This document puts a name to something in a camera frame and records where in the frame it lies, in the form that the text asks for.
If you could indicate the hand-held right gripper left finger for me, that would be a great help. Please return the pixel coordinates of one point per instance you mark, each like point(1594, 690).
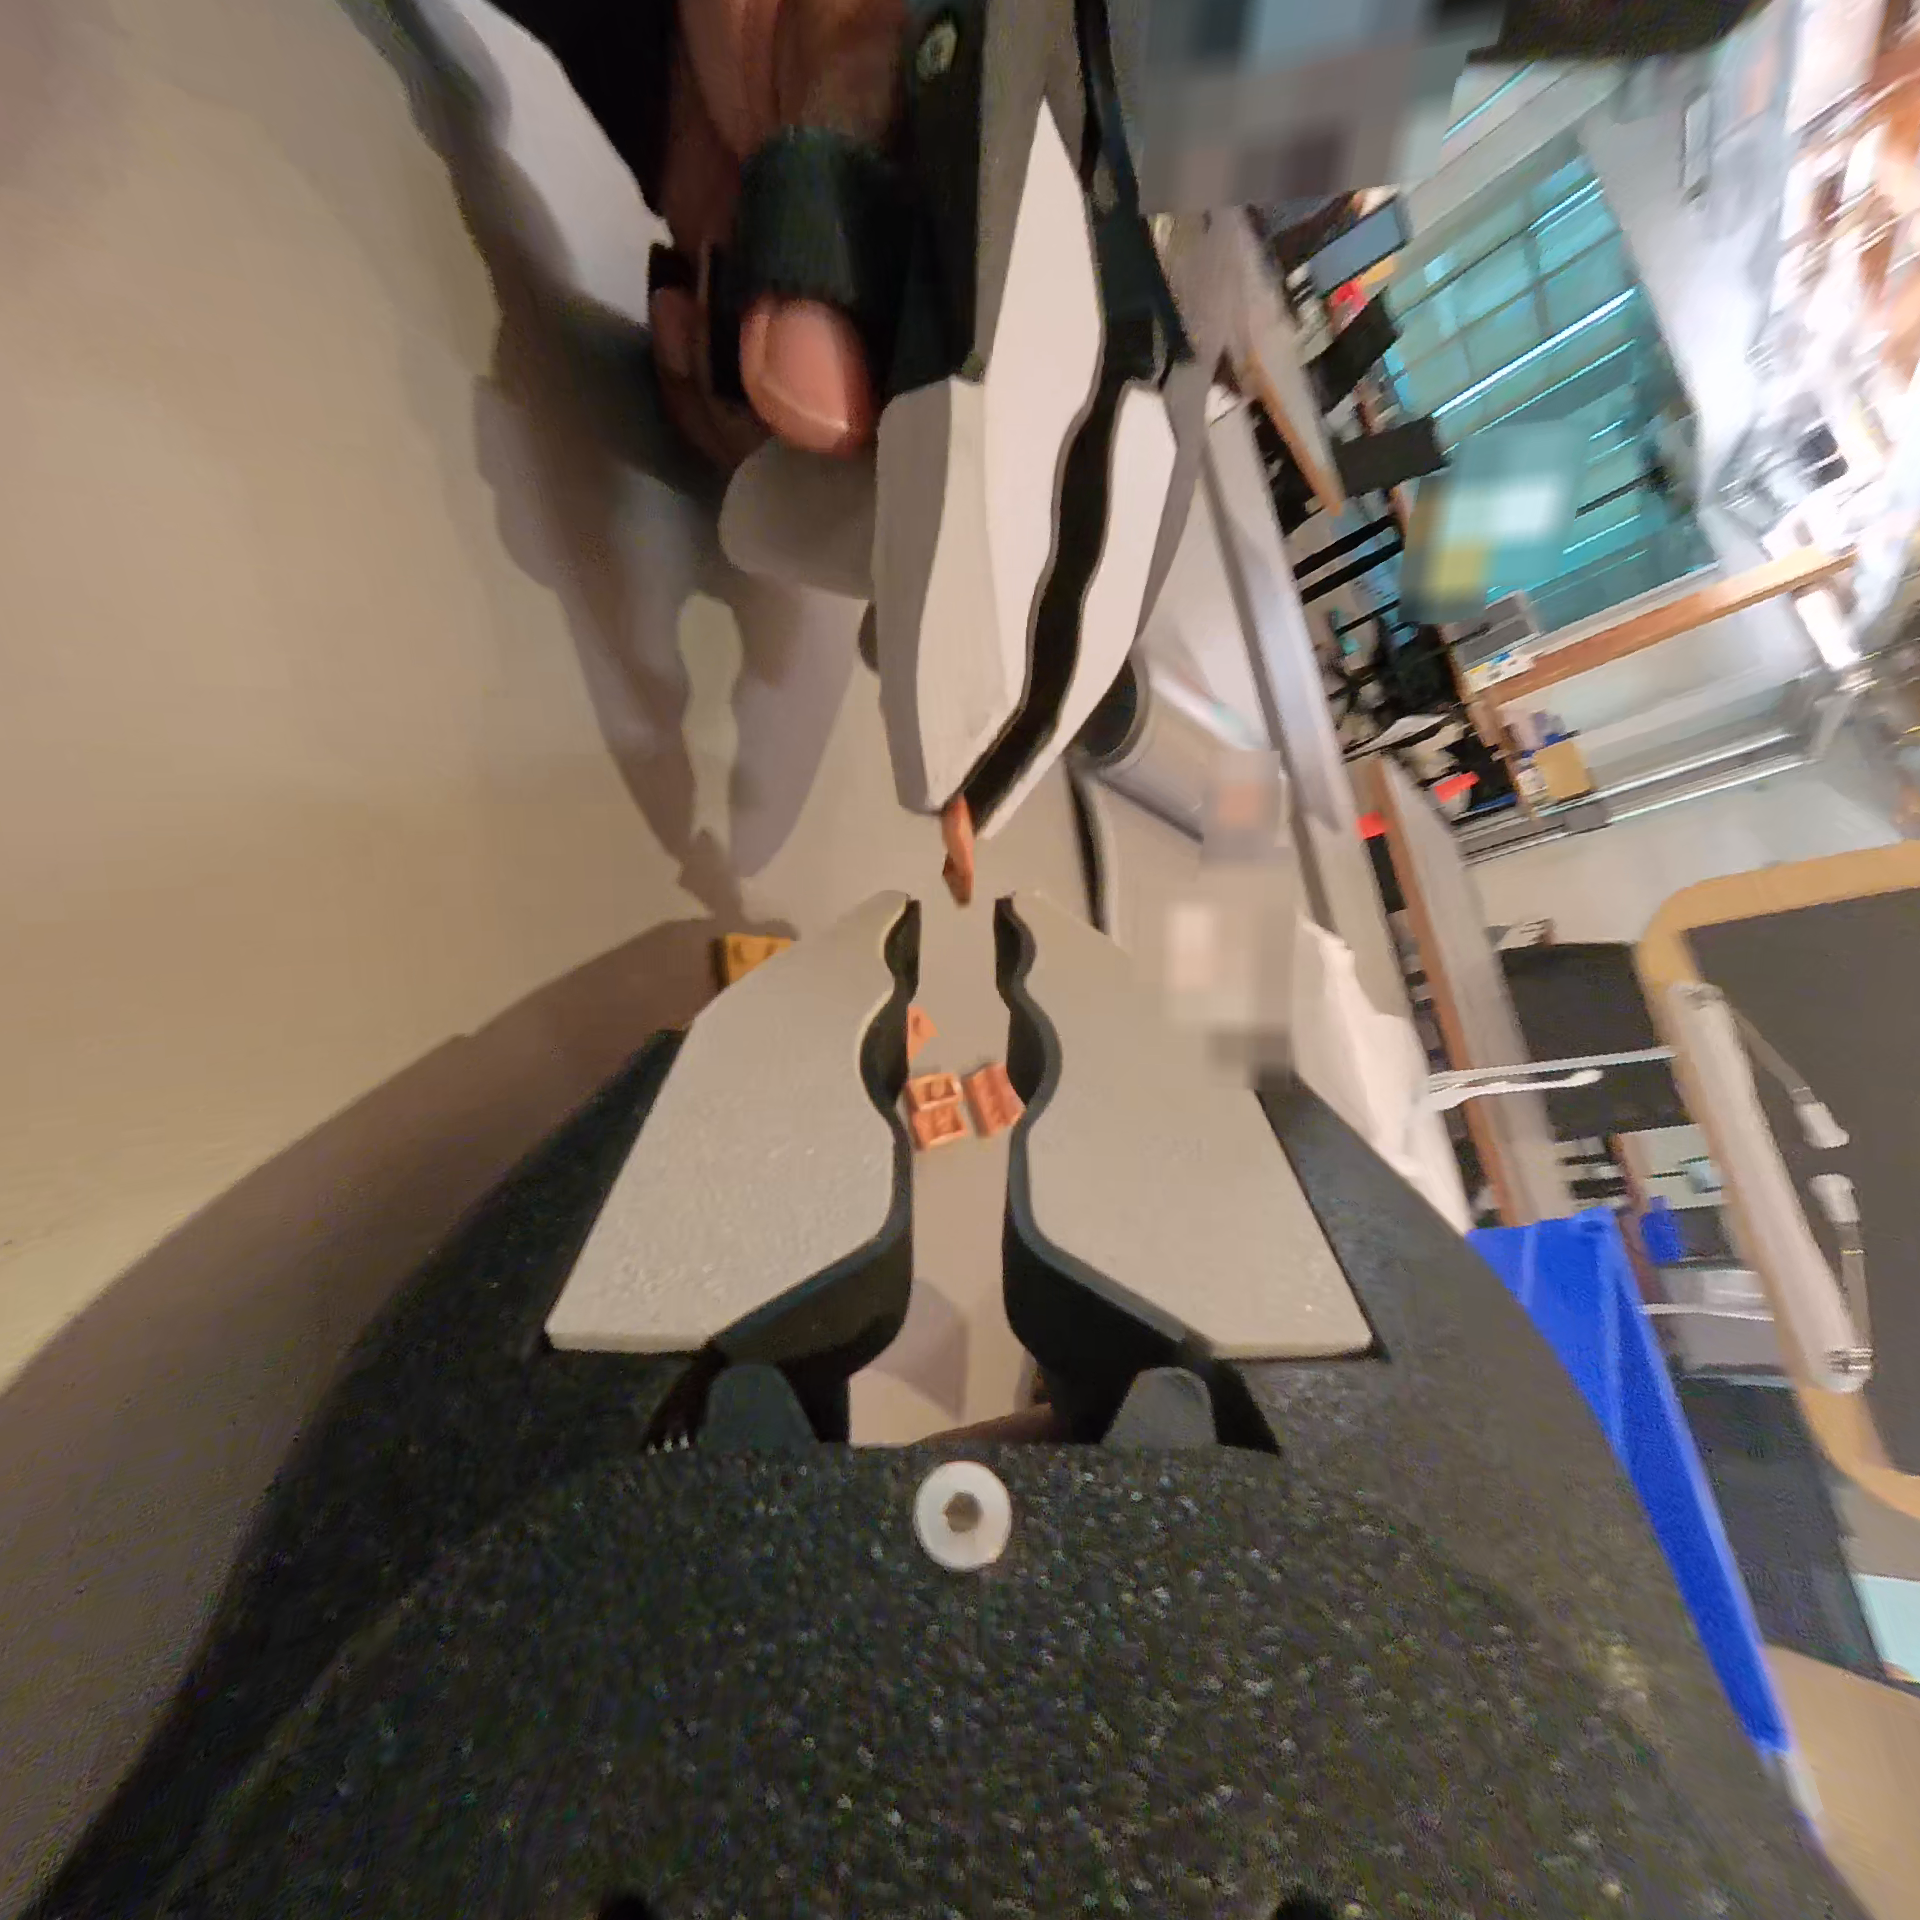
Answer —
point(749, 1173)

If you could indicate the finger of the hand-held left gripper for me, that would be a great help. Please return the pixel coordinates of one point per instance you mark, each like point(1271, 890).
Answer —
point(1134, 526)
point(960, 601)

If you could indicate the wood-framed black board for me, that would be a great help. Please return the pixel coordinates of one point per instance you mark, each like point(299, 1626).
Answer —
point(1800, 1052)

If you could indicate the yellow toy brick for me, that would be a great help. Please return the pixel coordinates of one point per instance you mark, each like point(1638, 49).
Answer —
point(749, 956)

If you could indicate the person's left hand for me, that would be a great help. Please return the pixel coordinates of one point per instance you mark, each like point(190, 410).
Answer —
point(811, 383)

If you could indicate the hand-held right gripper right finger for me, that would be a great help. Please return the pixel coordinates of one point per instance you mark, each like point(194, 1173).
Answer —
point(1173, 1184)

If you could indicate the long grey workbench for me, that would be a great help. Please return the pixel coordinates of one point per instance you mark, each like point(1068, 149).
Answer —
point(1290, 644)

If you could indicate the silver metal cylinder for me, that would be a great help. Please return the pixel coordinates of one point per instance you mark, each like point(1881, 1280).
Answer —
point(1177, 740)

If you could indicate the square brown toy brick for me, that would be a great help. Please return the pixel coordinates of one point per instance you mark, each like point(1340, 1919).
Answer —
point(995, 1099)
point(937, 1117)

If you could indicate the white metal bar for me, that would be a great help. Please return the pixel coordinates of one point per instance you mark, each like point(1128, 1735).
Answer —
point(1777, 1198)

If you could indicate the thin brown toy brick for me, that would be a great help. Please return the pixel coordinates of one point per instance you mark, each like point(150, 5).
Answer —
point(960, 861)

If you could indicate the blue plastic bin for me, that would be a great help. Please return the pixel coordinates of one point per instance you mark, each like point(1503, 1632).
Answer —
point(1629, 1423)

